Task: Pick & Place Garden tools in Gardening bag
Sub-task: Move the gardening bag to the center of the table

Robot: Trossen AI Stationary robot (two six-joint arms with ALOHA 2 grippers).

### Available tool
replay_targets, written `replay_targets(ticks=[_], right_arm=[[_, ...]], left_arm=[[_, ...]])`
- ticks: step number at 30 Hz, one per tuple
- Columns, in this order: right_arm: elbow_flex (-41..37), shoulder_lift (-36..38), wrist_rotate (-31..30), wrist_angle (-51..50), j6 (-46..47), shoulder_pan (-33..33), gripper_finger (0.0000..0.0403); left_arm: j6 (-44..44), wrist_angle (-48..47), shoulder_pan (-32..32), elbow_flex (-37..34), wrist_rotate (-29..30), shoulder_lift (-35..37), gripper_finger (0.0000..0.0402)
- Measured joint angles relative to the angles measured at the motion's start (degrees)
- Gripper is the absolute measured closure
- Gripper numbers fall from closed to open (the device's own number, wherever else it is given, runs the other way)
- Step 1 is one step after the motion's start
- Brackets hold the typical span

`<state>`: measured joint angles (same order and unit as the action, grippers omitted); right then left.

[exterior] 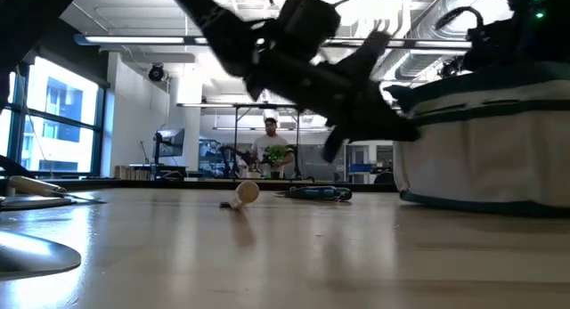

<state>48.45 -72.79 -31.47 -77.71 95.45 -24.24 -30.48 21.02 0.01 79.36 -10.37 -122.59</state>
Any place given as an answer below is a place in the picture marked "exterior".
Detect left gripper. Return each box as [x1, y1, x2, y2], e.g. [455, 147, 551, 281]
[244, 30, 422, 164]

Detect black pruner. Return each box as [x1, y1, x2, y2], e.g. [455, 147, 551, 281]
[283, 185, 354, 202]

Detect cream teal-trimmed gardening bag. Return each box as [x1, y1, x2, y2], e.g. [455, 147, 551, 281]
[383, 61, 570, 219]

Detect green-handled garden shears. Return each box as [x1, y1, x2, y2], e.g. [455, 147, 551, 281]
[0, 195, 77, 211]

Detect black ceiling spotlight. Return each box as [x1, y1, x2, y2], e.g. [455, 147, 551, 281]
[438, 54, 465, 80]

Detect person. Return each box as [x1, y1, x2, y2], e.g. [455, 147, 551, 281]
[249, 116, 296, 180]

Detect small leafy potted plant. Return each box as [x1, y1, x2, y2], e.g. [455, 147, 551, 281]
[261, 143, 291, 180]

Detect monitor on stand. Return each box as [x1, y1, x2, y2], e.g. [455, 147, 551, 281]
[152, 127, 187, 180]

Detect row of wooden boxes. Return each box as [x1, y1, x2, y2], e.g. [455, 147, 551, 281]
[113, 165, 155, 182]

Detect large glass window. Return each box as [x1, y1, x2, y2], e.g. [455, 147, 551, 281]
[0, 54, 108, 179]

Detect black curved strut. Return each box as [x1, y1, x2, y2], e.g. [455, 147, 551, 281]
[0, 154, 37, 181]

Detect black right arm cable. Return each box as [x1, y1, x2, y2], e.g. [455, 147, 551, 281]
[435, 5, 485, 34]

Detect tall metal frame table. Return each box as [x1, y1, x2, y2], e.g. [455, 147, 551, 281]
[231, 102, 303, 181]

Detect black round wall device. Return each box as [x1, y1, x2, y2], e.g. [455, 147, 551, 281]
[147, 62, 167, 83]

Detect black aluminium table frame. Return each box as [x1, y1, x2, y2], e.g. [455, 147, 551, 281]
[0, 177, 400, 193]

